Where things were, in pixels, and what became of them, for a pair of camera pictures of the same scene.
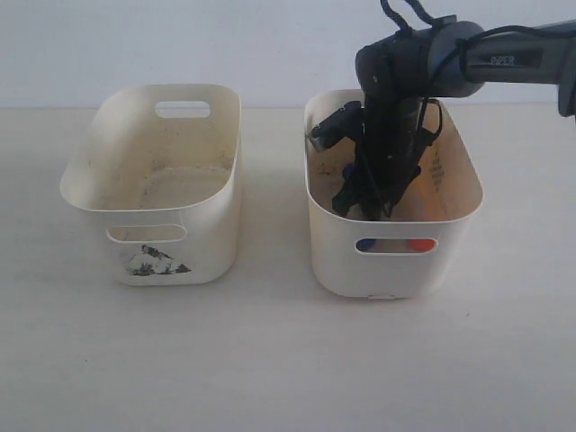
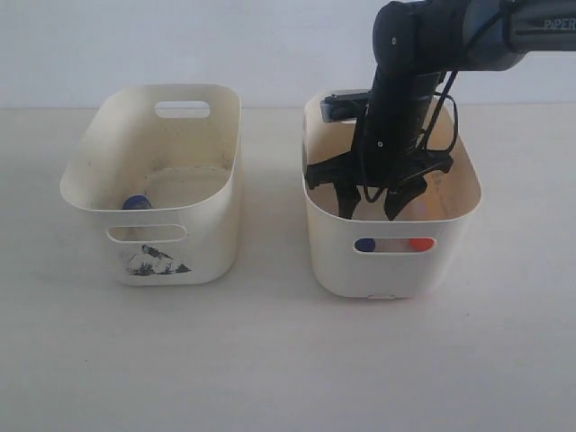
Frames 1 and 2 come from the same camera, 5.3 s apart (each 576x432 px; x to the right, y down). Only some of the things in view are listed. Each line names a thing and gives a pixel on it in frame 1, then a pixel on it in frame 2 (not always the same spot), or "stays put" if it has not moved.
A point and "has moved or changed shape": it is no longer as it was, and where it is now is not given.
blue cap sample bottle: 350,170 has moved or changed shape
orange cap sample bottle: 420,244 stays put
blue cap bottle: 366,244 stays put
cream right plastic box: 430,245 stays put
